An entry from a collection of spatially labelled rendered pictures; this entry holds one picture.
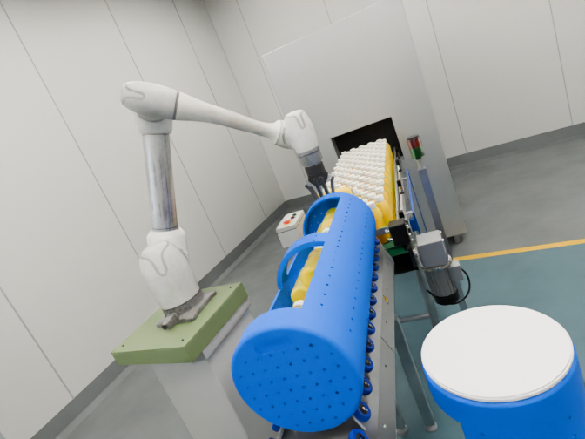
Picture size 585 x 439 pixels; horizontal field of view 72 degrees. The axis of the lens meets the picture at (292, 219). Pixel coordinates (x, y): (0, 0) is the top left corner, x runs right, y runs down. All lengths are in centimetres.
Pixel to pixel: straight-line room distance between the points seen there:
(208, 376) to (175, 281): 34
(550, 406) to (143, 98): 134
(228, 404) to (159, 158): 93
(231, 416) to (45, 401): 234
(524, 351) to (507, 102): 485
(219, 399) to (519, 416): 101
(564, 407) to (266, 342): 54
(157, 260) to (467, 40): 472
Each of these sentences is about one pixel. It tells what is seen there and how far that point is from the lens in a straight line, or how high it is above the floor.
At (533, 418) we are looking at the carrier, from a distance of 88.
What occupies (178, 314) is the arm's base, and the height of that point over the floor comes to 109.
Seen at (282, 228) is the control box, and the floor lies 110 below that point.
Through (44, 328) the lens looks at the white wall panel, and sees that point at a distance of 372.
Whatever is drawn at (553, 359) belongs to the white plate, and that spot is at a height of 104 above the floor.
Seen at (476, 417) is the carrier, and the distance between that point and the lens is 88.
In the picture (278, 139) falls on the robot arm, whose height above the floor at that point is 149.
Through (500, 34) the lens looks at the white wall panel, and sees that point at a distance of 554.
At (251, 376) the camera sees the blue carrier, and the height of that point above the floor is 113.
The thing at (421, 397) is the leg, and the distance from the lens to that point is 208.
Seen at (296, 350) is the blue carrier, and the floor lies 117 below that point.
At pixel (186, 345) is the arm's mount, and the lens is 136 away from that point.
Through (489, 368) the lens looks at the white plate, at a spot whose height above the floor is 104.
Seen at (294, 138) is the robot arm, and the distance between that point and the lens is 155.
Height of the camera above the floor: 163
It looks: 16 degrees down
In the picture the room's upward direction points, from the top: 22 degrees counter-clockwise
